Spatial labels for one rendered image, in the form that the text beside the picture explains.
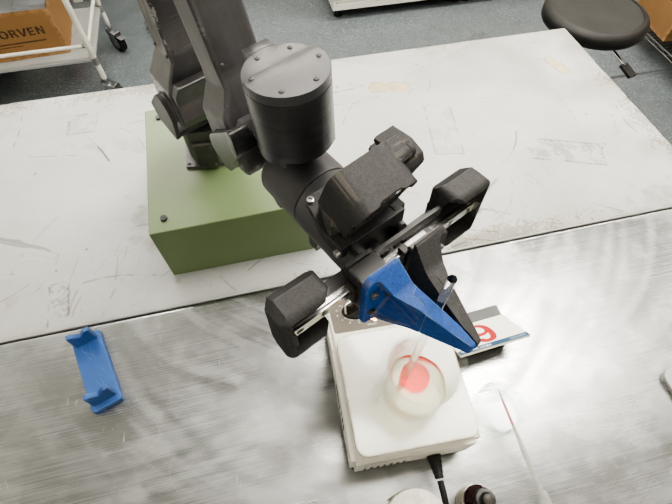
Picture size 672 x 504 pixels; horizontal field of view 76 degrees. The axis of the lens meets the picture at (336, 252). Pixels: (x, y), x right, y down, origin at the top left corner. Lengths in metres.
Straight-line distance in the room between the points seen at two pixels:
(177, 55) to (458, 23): 2.57
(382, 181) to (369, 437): 0.26
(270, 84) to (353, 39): 2.45
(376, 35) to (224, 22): 2.44
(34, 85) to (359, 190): 2.63
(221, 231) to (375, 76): 0.48
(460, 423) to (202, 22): 0.40
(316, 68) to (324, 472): 0.40
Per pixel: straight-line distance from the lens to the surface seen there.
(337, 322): 0.51
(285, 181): 0.33
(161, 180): 0.60
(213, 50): 0.35
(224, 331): 0.58
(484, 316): 0.60
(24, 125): 0.95
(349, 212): 0.25
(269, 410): 0.54
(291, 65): 0.29
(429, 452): 0.48
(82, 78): 2.75
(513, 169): 0.78
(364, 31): 2.80
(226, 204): 0.56
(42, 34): 2.47
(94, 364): 0.61
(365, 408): 0.45
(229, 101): 0.36
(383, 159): 0.26
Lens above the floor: 1.42
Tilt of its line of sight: 58 degrees down
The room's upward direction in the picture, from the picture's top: 1 degrees clockwise
